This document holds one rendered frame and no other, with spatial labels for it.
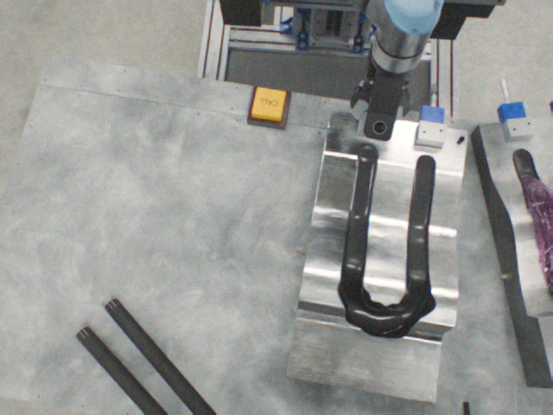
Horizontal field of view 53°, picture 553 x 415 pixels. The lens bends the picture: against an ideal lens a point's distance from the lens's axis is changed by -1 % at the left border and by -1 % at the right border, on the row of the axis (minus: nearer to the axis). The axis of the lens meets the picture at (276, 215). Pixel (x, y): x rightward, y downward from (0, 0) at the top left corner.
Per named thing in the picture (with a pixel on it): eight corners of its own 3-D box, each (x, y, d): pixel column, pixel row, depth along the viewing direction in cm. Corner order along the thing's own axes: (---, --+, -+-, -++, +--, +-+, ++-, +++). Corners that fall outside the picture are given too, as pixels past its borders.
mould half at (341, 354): (327, 128, 116) (333, 98, 103) (454, 149, 115) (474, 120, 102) (285, 376, 104) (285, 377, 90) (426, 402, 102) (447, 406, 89)
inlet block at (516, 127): (486, 88, 115) (495, 74, 110) (510, 86, 115) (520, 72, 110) (500, 147, 112) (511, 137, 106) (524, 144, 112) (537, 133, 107)
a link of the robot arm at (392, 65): (424, 64, 80) (368, 54, 81) (417, 79, 85) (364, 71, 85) (429, 19, 82) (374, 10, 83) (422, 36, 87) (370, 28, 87)
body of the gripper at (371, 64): (408, 67, 99) (423, 28, 87) (402, 111, 96) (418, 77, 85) (364, 60, 99) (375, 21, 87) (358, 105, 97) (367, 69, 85)
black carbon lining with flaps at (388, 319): (356, 147, 108) (362, 126, 99) (440, 161, 107) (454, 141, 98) (327, 329, 99) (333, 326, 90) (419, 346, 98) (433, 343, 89)
